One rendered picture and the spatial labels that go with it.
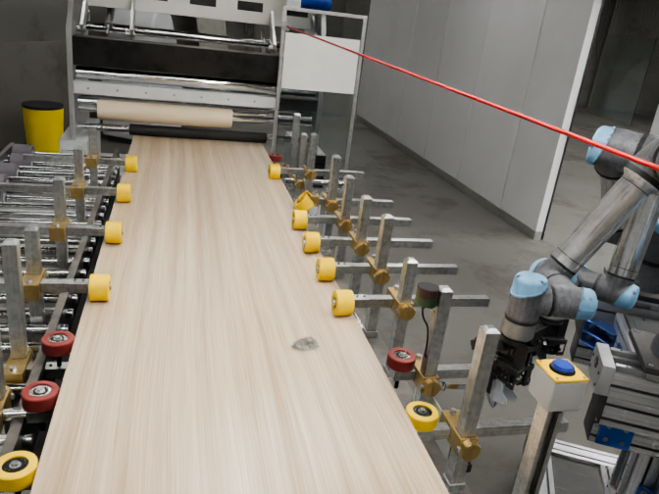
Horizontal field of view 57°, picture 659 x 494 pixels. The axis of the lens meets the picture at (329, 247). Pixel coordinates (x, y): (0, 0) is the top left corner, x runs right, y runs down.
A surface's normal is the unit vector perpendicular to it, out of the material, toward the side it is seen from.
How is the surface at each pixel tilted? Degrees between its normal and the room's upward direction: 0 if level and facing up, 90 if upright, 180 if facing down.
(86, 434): 0
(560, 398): 90
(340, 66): 90
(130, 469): 0
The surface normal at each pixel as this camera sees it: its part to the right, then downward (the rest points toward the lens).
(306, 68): 0.22, 0.38
